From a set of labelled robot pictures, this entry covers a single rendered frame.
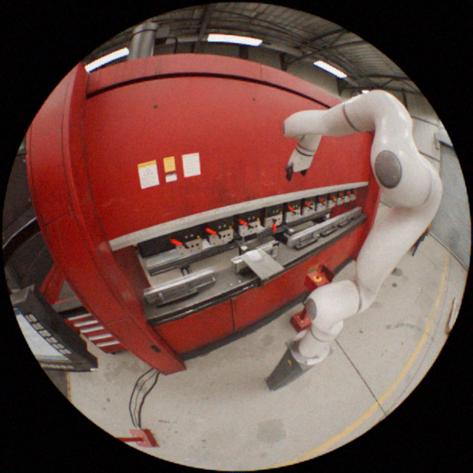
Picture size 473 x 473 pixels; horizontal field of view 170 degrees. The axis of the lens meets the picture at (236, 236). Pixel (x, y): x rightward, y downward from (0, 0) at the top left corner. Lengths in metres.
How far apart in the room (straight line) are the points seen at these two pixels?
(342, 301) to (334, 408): 1.60
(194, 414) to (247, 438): 0.53
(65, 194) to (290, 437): 2.14
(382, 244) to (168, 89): 0.93
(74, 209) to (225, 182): 0.74
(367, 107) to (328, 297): 0.45
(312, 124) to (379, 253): 0.38
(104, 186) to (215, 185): 0.57
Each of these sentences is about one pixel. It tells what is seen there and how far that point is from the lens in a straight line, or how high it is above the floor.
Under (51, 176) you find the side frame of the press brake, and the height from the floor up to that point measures 1.81.
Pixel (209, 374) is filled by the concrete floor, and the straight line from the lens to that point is 1.82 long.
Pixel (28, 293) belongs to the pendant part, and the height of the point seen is 1.59.
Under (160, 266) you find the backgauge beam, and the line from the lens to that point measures 1.36.
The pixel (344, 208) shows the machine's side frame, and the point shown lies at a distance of 3.10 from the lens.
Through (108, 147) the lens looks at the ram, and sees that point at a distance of 0.84.
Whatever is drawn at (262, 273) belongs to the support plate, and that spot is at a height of 1.00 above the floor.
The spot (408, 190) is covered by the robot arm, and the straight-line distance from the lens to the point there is 0.25.
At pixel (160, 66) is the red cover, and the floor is 2.22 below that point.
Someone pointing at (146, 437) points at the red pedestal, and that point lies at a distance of 1.92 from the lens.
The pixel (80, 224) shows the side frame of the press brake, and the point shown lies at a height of 1.59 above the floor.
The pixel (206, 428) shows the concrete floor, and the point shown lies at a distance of 1.80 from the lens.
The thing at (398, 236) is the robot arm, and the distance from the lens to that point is 0.36.
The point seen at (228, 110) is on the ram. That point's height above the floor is 1.93.
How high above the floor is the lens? 1.75
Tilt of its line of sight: 31 degrees down
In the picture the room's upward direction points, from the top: 2 degrees counter-clockwise
